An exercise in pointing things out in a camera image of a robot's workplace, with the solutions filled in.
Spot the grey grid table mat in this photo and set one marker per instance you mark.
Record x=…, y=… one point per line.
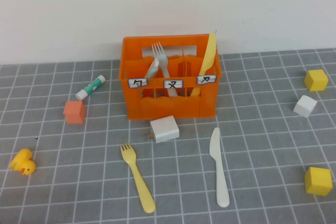
x=105, y=195

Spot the paper label reading spoon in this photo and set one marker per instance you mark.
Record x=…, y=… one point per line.
x=137, y=83

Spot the yellow plastic knife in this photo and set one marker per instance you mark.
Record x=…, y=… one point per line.
x=208, y=53

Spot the mint green plastic spoon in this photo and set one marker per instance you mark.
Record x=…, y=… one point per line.
x=151, y=73

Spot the white green glue stick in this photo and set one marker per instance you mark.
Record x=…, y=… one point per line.
x=90, y=87

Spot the white foam cube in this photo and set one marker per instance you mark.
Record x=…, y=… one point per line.
x=304, y=106

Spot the orange foam block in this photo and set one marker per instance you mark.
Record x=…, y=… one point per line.
x=74, y=112

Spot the paper label reading knife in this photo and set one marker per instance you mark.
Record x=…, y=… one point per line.
x=207, y=79

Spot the yellow rubber duck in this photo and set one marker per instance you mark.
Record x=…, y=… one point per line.
x=22, y=161

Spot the paper label reading fork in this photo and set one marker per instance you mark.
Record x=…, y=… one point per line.
x=173, y=84

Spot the orange plastic cutlery holder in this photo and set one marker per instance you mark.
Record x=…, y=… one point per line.
x=157, y=108

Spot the yellow foam cube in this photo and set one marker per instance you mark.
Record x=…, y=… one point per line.
x=316, y=81
x=318, y=182

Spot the white plastic knife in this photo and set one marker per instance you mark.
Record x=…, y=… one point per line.
x=219, y=171

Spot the pale grey plastic fork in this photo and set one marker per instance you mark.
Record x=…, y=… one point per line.
x=160, y=57

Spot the white charger plug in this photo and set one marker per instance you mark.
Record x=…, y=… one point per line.
x=165, y=129

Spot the yellow plastic fork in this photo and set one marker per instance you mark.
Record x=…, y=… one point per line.
x=140, y=182

